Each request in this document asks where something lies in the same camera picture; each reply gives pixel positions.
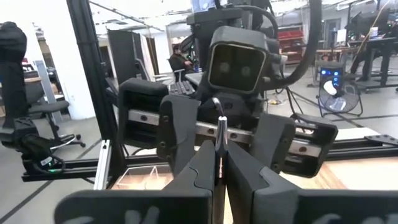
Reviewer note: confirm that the red storage cabinet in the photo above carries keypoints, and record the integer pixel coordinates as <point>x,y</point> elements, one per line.
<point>290,40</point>

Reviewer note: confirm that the black device with green light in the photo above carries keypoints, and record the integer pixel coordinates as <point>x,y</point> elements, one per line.
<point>34,146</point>

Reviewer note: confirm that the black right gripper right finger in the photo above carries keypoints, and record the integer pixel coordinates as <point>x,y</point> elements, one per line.
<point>295,208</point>

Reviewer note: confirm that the silver aluminium bar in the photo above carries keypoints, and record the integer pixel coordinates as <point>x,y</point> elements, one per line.
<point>102,165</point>

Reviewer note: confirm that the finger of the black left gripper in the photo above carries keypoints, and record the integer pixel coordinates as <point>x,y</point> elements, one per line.
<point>177,133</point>
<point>272,140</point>

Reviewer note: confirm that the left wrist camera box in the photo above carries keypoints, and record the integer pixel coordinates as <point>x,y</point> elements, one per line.
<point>236,67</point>

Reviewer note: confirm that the large blue monitor screen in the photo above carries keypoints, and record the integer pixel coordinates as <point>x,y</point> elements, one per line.
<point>203,4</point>

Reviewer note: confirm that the black room divider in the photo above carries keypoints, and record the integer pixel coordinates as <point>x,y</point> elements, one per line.
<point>122,56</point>

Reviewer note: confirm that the black office chair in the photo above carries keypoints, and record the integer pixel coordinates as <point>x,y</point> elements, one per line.
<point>46,107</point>

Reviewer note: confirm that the black computer tower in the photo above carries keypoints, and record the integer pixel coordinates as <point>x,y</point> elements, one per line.
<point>331,76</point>

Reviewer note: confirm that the clear acrylic organizer box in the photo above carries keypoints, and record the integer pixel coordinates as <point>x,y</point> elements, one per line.
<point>146,179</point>

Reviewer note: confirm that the tall black draped object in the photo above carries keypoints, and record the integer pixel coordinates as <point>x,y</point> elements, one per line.
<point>12,62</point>

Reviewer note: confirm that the black keyboard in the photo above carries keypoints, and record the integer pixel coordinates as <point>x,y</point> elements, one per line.
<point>182,88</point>

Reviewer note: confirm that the black floor fan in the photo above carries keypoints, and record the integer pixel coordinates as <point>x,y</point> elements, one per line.
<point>348,99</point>

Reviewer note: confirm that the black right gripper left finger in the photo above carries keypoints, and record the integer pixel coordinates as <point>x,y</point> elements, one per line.
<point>140,207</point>

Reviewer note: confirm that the person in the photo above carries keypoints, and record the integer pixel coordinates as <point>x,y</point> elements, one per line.
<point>178,62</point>

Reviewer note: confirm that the black standing desk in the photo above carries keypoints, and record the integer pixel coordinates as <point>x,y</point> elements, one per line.
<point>377,43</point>

